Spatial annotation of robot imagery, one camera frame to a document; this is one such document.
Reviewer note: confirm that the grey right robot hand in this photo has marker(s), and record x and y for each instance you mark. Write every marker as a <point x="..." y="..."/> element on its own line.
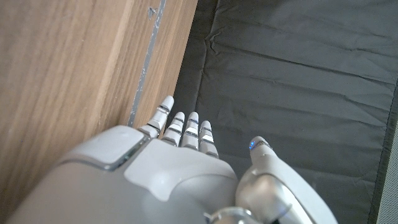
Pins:
<point x="161" y="180"/>

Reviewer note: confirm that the grey tape outline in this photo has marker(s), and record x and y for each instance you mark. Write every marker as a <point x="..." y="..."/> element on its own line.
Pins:
<point x="146" y="62"/>

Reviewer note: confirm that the black backdrop curtain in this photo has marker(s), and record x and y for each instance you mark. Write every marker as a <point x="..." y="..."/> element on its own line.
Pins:
<point x="295" y="77"/>

